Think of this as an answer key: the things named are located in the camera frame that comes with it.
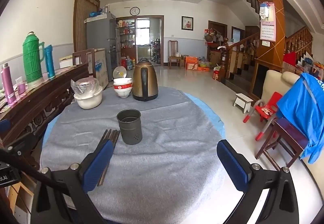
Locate framed wall picture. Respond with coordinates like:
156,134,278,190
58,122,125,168
181,16,194,31

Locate red gift bag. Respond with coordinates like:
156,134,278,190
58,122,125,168
282,52,297,73

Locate small white fan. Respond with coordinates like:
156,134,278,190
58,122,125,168
113,65,127,79

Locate blue flask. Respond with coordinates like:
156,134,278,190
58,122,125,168
45,45,56,79

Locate white bowl red rim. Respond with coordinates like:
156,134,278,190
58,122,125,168
113,77,133,85

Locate red plastic child chair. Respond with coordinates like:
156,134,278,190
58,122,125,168
243,91,284,141

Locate purple bottle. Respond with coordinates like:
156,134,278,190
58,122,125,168
1,63,17,105

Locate green thermos flask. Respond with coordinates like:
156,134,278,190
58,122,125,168
22,32,45,84

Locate beige armchair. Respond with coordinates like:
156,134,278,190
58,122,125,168
260,70,301,113

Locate wooden stair railing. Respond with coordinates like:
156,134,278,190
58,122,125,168
220,25,314,83

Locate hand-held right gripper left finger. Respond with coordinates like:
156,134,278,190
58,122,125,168
34,140,115,224

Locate clear plastic bag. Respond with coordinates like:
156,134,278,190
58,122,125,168
70,77,103,96

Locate blue table cover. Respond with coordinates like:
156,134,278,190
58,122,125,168
42,91,226,143

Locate white plastic basin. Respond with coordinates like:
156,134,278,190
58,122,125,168
74,90,103,110

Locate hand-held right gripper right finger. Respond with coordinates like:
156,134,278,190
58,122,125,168
217,139,298,224

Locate orange cardboard box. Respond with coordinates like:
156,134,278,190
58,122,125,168
185,56,199,71

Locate pink cup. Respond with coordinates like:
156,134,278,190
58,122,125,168
15,77,27,95

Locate brown door curtain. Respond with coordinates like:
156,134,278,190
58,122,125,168
73,0,101,53

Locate blue jacket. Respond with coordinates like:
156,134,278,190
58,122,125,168
276,72,324,164

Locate golden electric kettle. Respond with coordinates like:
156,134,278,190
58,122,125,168
132,57,159,102

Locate dark wooden stool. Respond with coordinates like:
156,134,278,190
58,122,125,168
255,117,310,172

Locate bundle of dark chopsticks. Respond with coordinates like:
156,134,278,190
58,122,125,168
97,129,120,187

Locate dark metal chopstick holder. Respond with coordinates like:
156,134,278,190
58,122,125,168
116,109,142,145

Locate grey refrigerator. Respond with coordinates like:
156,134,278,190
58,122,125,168
85,13,121,83

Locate white bowl red marks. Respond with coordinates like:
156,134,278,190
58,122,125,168
114,88,133,99

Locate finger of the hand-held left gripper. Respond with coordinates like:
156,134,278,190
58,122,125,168
0,118,34,161

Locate grey tablecloth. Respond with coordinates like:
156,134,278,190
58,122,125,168
40,85,226,224

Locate wooden chair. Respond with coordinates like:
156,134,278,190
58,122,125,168
168,40,182,70

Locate wall calendar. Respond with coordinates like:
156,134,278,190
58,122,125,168
260,2,276,42

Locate small white stool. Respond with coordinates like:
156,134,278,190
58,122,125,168
233,93,254,114

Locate dark carved wooden sideboard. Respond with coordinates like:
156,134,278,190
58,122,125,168
0,62,90,165

